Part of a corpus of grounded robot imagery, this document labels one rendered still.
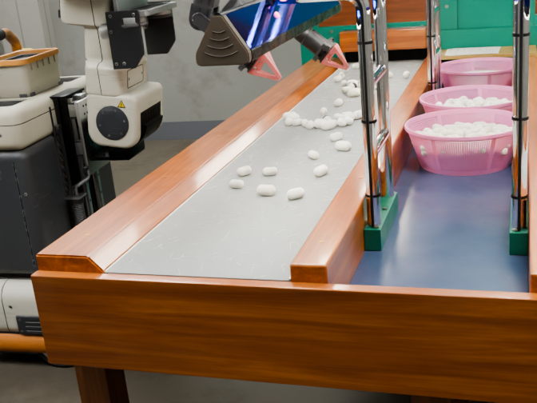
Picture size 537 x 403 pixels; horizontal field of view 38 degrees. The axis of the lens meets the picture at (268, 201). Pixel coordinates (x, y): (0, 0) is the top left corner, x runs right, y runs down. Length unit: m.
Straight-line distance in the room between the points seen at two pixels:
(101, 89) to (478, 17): 1.29
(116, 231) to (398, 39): 1.66
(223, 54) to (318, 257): 0.32
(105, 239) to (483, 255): 0.62
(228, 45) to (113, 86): 1.25
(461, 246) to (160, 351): 0.54
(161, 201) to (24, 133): 0.95
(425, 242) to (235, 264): 0.37
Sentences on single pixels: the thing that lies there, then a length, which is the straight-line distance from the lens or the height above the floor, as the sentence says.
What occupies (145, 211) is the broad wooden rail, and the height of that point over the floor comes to 0.76.
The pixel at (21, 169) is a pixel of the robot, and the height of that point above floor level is 0.63.
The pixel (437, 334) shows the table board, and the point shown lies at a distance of 1.09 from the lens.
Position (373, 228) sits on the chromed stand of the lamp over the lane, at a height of 0.71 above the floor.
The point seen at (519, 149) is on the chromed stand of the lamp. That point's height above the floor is 0.85.
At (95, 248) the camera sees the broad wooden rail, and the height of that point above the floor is 0.77.
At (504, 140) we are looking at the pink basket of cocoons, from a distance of 1.73.
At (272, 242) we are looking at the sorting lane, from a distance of 1.26.
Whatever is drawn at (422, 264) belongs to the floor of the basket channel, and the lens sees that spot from 1.31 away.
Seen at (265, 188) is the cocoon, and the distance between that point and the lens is 1.47.
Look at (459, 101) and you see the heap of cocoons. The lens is 2.14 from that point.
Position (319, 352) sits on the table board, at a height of 0.64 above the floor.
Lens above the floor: 1.21
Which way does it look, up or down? 19 degrees down
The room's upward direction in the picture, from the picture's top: 6 degrees counter-clockwise
